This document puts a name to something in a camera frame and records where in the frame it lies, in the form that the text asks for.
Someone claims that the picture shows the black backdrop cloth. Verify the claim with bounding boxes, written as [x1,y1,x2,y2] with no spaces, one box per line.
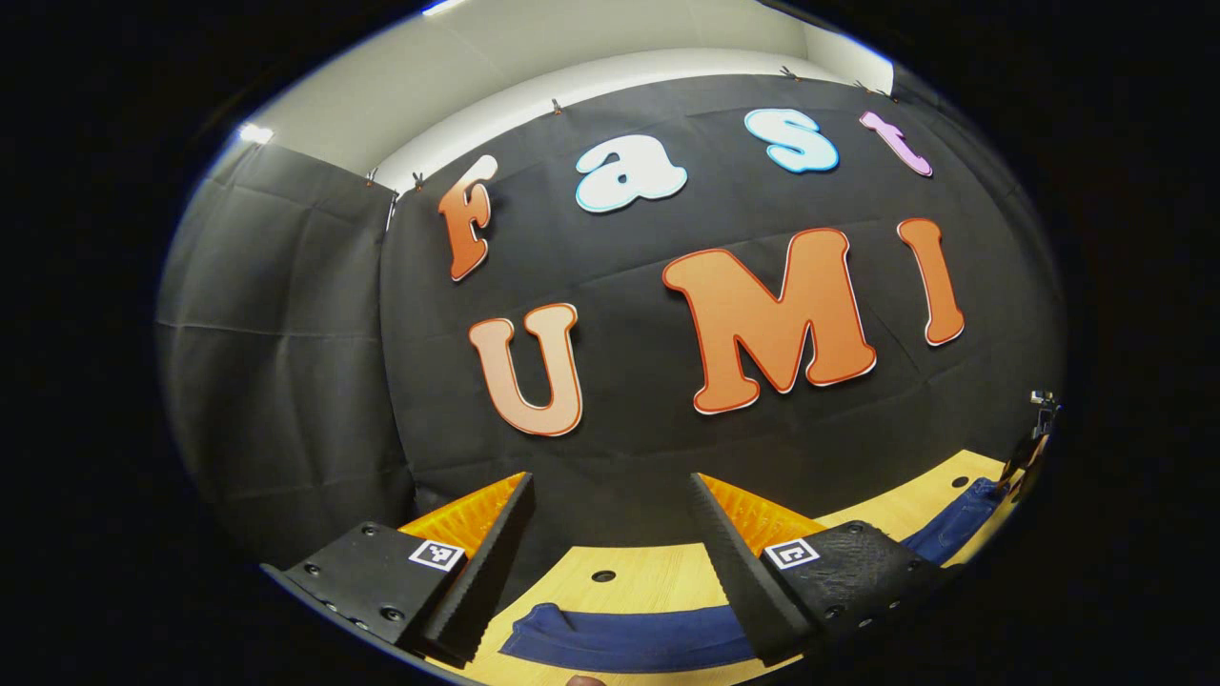
[157,71,1068,611]

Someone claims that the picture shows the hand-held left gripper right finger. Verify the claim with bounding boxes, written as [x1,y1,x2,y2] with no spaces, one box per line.
[688,472,954,666]

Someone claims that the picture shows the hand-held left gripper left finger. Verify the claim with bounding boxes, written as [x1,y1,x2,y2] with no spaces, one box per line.
[262,472,537,668]

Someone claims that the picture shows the blue denim jeans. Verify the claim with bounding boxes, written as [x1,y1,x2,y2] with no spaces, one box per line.
[498,476,1013,674]

